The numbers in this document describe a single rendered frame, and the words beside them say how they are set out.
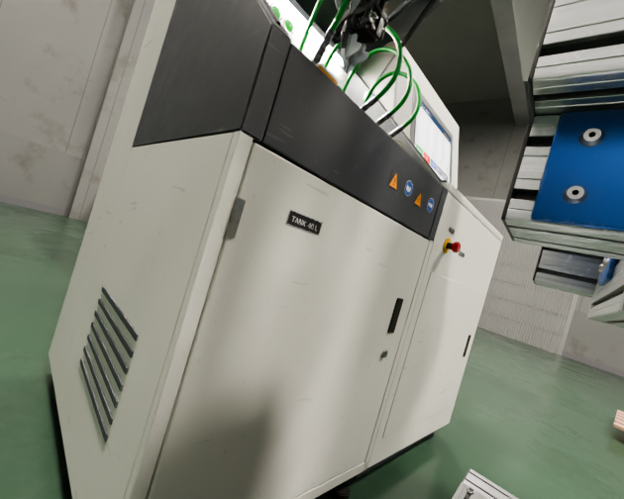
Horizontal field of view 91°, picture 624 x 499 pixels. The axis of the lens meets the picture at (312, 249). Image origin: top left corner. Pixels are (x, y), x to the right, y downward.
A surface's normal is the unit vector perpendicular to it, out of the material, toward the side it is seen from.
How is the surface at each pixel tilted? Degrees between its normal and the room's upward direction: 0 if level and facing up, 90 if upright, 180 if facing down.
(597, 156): 90
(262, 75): 90
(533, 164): 90
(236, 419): 90
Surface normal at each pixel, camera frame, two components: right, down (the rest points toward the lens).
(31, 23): 0.74, 0.22
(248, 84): -0.67, -0.21
